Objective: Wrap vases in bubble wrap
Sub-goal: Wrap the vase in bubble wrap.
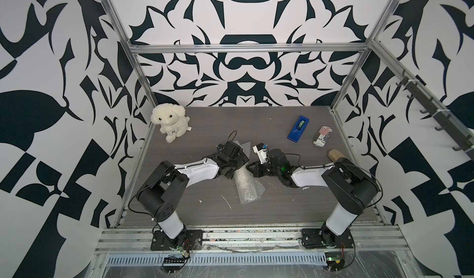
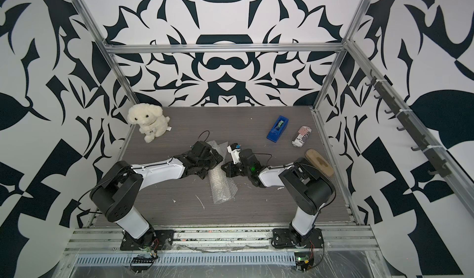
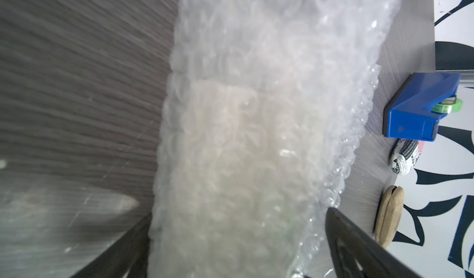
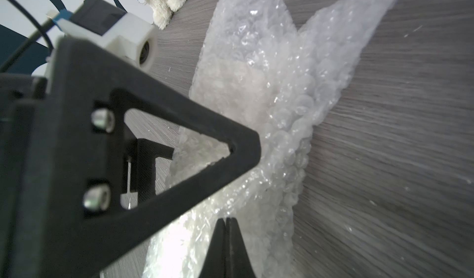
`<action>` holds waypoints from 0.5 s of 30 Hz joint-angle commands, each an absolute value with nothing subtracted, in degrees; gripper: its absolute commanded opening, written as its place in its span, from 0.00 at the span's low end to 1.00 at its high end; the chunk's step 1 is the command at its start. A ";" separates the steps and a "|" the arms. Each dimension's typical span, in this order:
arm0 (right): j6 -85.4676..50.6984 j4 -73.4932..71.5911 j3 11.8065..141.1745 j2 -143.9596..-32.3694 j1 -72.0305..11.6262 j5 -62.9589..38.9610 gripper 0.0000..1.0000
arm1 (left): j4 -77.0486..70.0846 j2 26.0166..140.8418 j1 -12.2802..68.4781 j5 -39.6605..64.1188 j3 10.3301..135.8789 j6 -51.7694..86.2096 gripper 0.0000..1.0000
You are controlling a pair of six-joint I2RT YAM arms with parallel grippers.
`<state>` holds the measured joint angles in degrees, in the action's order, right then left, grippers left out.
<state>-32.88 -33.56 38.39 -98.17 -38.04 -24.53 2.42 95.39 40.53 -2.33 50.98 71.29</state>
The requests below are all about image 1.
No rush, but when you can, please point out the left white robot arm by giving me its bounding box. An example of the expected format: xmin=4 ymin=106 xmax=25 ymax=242
xmin=133 ymin=141 xmax=249 ymax=247

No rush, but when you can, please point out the flag print soda can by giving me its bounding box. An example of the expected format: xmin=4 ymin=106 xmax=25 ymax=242
xmin=313 ymin=126 xmax=333 ymax=148

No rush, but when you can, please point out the blue tape dispenser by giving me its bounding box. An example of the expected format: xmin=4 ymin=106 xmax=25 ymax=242
xmin=287 ymin=116 xmax=309 ymax=143

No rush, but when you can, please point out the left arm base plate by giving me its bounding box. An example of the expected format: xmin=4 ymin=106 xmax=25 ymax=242
xmin=151 ymin=229 xmax=204 ymax=251

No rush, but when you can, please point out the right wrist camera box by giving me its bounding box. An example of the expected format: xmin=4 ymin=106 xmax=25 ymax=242
xmin=253 ymin=143 xmax=268 ymax=164

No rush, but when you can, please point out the right electronics board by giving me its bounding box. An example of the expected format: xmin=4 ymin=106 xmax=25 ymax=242
xmin=323 ymin=252 xmax=345 ymax=273

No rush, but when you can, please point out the aluminium frame crossbar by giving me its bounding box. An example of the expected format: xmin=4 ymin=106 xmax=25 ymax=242
xmin=129 ymin=43 xmax=368 ymax=54

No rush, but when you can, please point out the oval wooden block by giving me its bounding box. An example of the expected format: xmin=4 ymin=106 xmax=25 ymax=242
xmin=327 ymin=149 xmax=346 ymax=163

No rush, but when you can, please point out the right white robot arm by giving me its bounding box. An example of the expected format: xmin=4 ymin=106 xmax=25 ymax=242
xmin=247 ymin=143 xmax=381 ymax=237

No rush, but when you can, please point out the left electronics board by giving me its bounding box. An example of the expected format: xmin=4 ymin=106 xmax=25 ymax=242
xmin=161 ymin=255 xmax=191 ymax=274

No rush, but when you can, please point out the clear bubble wrap sheet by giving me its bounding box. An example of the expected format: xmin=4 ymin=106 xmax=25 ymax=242
xmin=233 ymin=163 xmax=265 ymax=205

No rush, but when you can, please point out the white slotted cable duct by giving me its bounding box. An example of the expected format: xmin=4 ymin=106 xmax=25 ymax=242
xmin=107 ymin=252 xmax=327 ymax=266

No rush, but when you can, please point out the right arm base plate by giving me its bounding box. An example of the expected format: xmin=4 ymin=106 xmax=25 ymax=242
xmin=301 ymin=227 xmax=354 ymax=249

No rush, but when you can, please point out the electronics board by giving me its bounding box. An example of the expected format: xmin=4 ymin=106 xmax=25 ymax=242
xmin=323 ymin=252 xmax=345 ymax=273
xmin=161 ymin=255 xmax=191 ymax=274

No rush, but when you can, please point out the white plush toy dog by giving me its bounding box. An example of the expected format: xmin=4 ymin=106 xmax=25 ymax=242
xmin=151 ymin=103 xmax=191 ymax=143

